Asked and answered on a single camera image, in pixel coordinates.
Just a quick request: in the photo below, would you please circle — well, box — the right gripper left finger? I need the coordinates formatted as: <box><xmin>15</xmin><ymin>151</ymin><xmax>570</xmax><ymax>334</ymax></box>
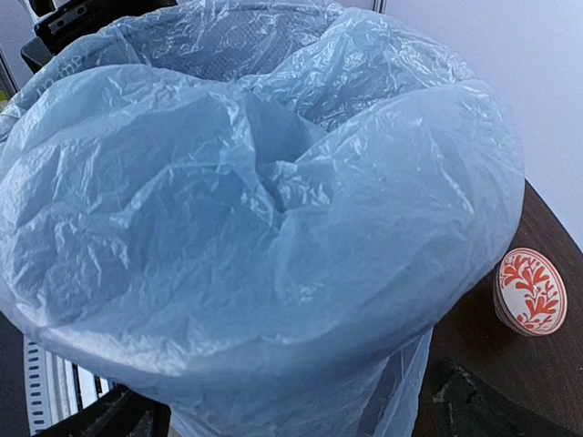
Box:
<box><xmin>36</xmin><ymin>385</ymin><xmax>170</xmax><ymax>437</ymax></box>

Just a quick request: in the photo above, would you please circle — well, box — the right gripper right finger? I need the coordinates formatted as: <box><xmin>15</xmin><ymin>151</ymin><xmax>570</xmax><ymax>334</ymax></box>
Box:
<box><xmin>414</xmin><ymin>357</ymin><xmax>582</xmax><ymax>436</ymax></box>

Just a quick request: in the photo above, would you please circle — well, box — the light blue plastic trash bag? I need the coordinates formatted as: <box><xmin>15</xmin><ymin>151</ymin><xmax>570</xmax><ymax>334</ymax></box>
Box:
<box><xmin>1</xmin><ymin>1</ymin><xmax>525</xmax><ymax>436</ymax></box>

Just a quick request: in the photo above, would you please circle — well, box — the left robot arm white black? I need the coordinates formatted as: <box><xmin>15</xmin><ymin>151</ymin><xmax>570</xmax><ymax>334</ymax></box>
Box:
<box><xmin>20</xmin><ymin>0</ymin><xmax>177</xmax><ymax>74</ymax></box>

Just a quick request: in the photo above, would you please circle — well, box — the orange white patterned bowl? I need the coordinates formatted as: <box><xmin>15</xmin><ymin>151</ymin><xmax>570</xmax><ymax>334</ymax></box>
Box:
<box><xmin>493</xmin><ymin>248</ymin><xmax>568</xmax><ymax>337</ymax></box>

